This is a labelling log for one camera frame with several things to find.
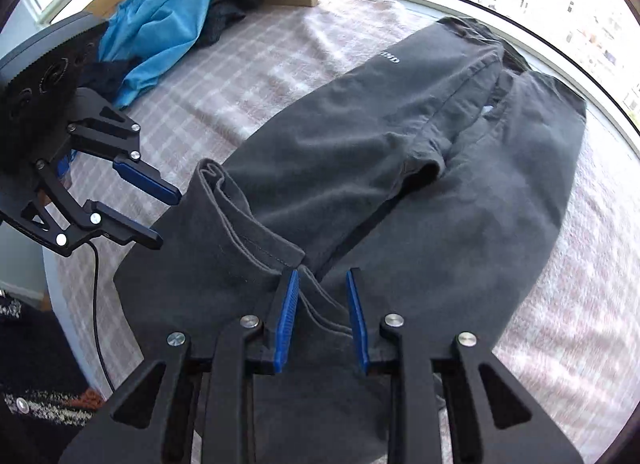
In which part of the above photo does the person's black knit clothing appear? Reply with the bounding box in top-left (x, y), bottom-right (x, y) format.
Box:
top-left (0, 289), bottom-right (106, 464)

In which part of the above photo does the dark cloth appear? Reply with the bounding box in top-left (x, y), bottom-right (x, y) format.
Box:
top-left (75, 0), bottom-right (268, 100)

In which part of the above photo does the blue garment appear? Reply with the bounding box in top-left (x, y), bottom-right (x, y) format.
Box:
top-left (97, 0), bottom-right (223, 110)

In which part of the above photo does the pink checked blanket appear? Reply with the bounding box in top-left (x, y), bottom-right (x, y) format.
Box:
top-left (42, 0), bottom-right (640, 464)

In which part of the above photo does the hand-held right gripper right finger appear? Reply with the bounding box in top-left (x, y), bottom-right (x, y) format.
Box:
top-left (346, 266), bottom-right (585, 464)

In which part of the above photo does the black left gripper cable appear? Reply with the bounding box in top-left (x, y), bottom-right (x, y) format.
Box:
top-left (89, 241), bottom-right (119, 392)

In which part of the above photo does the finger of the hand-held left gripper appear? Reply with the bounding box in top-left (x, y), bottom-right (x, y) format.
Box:
top-left (2, 159), bottom-right (164, 258)
top-left (65, 88), bottom-right (182, 206)

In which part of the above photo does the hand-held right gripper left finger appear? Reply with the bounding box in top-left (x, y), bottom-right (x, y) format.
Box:
top-left (59, 268), bottom-right (301, 464)

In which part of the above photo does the dark grey daisy t-shirt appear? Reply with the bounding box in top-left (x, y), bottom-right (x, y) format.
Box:
top-left (112, 15), bottom-right (588, 464)

